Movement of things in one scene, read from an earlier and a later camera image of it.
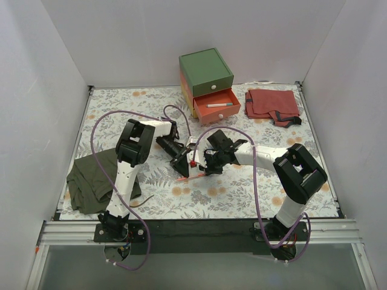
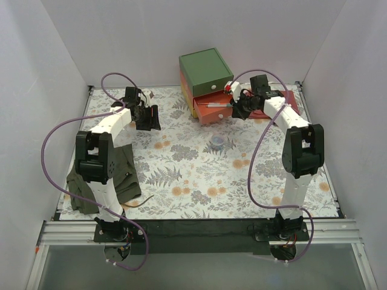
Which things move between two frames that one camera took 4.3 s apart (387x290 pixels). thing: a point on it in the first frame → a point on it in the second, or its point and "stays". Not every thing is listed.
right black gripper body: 210,158 → 239,106
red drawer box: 212,106 stays
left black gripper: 180,157 → 148,118
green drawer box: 206,70 stays
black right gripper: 326,233 stays
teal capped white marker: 219,104 stays
